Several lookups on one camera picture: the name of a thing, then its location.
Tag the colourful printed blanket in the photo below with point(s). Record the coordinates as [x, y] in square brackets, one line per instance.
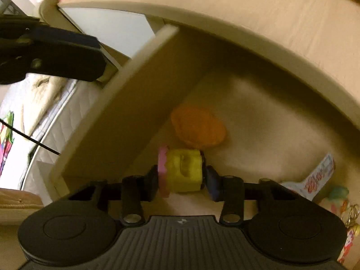
[5, 143]

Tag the cartoon printed packet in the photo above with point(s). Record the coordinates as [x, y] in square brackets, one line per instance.
[317, 174]

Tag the yellow toy with pink end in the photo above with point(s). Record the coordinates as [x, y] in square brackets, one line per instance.
[182, 171]

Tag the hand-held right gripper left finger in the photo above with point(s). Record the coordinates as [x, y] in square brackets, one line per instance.
[153, 184]

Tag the cream blanket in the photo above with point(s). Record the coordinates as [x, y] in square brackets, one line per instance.
[47, 87]

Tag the beige drawer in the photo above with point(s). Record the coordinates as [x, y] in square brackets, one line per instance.
[253, 112]

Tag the tan cardboard box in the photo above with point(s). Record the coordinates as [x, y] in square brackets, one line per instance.
[17, 205]

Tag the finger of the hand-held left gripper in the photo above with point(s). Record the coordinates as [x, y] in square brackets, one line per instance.
[73, 62]
[64, 35]

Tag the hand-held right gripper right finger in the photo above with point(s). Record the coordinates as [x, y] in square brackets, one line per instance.
[212, 187]

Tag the orange plush toy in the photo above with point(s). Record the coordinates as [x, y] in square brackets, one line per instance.
[197, 126]

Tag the white quilted mattress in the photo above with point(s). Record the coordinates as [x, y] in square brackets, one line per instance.
[64, 112]

